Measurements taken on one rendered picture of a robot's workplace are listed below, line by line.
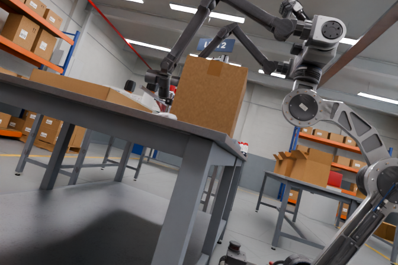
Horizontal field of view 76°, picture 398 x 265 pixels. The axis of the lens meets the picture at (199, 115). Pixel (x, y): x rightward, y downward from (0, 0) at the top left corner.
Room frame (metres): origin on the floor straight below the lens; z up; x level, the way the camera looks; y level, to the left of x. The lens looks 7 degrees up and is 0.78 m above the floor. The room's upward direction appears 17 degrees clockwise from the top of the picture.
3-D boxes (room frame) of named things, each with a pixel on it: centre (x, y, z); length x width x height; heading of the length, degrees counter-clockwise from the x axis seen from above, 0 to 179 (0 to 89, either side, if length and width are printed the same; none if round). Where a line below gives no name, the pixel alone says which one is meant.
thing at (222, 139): (1.74, 0.31, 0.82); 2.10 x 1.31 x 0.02; 166
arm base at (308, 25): (1.11, -0.35, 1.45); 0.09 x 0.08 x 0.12; 170
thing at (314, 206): (6.50, -3.45, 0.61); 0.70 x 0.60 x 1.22; 1
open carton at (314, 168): (3.01, -1.45, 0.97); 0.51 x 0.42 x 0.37; 85
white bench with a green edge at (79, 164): (3.62, 1.18, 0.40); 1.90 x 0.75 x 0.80; 170
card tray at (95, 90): (0.85, 0.34, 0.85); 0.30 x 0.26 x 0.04; 166
